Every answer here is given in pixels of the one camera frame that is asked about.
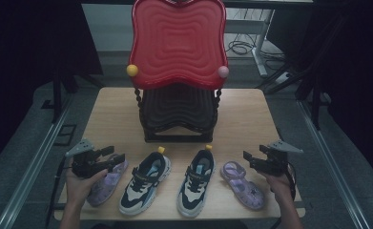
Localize metal floor rail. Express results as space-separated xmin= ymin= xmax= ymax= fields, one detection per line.
xmin=297 ymin=99 xmax=371 ymax=229
xmin=0 ymin=94 xmax=77 ymax=229

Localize right hand-held gripper black cable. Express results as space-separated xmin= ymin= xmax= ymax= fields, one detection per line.
xmin=269 ymin=161 xmax=298 ymax=229

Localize coil of black floor cables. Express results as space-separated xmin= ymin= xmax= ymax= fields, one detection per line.
xmin=225 ymin=31 xmax=287 ymax=63

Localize purple child sandal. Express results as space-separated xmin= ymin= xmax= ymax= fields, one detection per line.
xmin=220 ymin=160 xmax=266 ymax=211
xmin=86 ymin=153 xmax=130 ymax=208

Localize white power strip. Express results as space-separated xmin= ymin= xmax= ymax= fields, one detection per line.
xmin=274 ymin=72 xmax=294 ymax=84

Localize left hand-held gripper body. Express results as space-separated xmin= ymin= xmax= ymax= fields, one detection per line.
xmin=65 ymin=138 xmax=113 ymax=179

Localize person's left hand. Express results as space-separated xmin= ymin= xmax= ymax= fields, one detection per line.
xmin=65 ymin=165 xmax=110 ymax=208

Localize person's right hand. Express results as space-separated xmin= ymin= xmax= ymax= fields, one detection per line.
xmin=258 ymin=170 xmax=295 ymax=204

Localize red and black shoe rack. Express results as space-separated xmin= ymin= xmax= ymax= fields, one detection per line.
xmin=125 ymin=0 xmax=230 ymax=143

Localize black and white child sneaker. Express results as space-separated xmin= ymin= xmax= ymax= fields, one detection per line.
xmin=176 ymin=144 xmax=217 ymax=219
xmin=118 ymin=146 xmax=173 ymax=218

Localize black metal stand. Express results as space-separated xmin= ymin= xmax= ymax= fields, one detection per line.
xmin=41 ymin=71 xmax=80 ymax=124
xmin=255 ymin=63 xmax=323 ymax=132

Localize black curtain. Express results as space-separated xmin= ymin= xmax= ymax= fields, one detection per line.
xmin=0 ymin=0 xmax=104 ymax=166
xmin=266 ymin=0 xmax=373 ymax=192

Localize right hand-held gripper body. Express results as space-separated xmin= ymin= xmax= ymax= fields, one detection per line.
xmin=251 ymin=139 xmax=304 ymax=177

